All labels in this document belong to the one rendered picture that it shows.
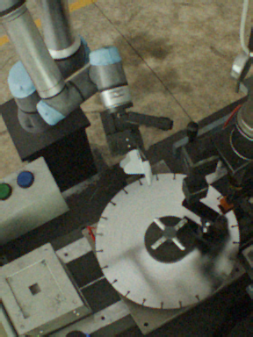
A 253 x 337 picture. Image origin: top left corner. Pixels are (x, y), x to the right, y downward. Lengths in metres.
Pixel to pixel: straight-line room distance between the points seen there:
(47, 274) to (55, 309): 0.09
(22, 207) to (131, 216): 0.29
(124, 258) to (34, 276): 0.23
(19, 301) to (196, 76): 1.73
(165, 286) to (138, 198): 0.22
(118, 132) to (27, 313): 0.50
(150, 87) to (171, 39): 0.40
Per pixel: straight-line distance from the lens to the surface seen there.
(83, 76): 1.14
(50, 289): 1.04
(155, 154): 1.29
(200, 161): 0.72
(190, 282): 0.96
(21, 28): 1.00
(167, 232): 0.93
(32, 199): 1.12
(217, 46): 2.60
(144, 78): 2.40
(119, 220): 1.00
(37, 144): 1.37
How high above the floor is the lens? 1.89
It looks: 63 degrees down
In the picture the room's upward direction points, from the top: 9 degrees counter-clockwise
